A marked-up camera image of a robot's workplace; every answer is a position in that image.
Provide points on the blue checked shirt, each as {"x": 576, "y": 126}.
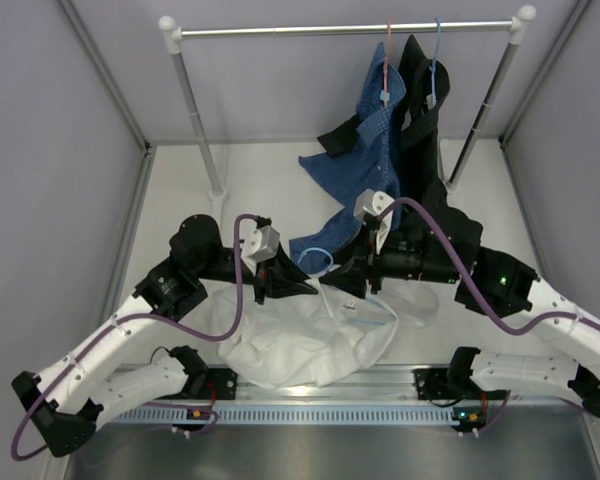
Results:
{"x": 361, "y": 154}

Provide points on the right aluminium frame post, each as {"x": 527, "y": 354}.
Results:
{"x": 534, "y": 142}

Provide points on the perforated cable duct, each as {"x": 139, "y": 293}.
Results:
{"x": 304, "y": 415}

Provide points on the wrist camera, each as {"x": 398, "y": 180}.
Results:
{"x": 375, "y": 204}
{"x": 261, "y": 245}

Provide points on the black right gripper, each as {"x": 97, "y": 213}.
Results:
{"x": 352, "y": 276}

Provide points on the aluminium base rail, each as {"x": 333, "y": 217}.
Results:
{"x": 380, "y": 382}

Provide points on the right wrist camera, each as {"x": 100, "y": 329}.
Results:
{"x": 375, "y": 204}

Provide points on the pink hanger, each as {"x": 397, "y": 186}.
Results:
{"x": 386, "y": 62}

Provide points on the white shirt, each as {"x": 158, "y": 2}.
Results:
{"x": 323, "y": 338}

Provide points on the black shirt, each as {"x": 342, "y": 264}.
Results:
{"x": 416, "y": 142}

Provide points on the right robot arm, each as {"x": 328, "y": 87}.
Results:
{"x": 510, "y": 293}

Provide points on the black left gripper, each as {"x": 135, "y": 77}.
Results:
{"x": 280, "y": 278}

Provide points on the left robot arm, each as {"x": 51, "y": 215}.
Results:
{"x": 69, "y": 401}

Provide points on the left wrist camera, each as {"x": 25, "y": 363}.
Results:
{"x": 261, "y": 245}

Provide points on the light blue hanger with black shirt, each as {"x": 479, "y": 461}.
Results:
{"x": 432, "y": 97}

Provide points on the aluminium frame post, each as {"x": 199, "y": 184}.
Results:
{"x": 82, "y": 35}
{"x": 534, "y": 142}

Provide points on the white clothes rack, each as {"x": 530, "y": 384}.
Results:
{"x": 268, "y": 88}

